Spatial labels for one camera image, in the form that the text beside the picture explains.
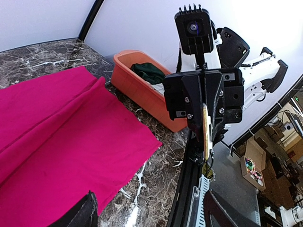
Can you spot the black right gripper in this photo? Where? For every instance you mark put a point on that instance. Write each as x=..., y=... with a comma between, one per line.
x=220, y=90

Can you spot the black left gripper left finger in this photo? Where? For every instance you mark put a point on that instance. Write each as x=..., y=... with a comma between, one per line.
x=83, y=214

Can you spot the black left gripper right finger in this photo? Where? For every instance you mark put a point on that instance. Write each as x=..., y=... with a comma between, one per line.
x=224, y=213

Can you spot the magenta t-shirt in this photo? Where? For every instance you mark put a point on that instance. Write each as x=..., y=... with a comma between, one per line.
x=61, y=136

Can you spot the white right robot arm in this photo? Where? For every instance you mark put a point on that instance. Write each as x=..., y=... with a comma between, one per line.
x=252, y=74

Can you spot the white garment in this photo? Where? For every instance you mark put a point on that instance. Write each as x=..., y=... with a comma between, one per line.
x=159, y=87

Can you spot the orange plastic basket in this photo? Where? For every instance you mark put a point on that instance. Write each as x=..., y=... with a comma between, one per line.
x=138, y=90

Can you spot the dark green garment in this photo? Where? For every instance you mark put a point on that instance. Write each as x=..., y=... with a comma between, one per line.
x=148, y=72

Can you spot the cardboard box with items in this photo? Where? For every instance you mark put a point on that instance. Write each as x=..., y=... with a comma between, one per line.
x=250, y=173

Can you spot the white slotted cable duct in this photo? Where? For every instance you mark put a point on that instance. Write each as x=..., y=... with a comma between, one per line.
x=196, y=216

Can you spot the black front rail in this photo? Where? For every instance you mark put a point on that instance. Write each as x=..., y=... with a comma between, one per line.
x=190, y=174

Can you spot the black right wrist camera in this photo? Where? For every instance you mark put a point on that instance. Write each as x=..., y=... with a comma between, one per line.
x=194, y=29

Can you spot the black right frame post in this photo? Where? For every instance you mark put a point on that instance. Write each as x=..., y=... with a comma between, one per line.
x=90, y=19

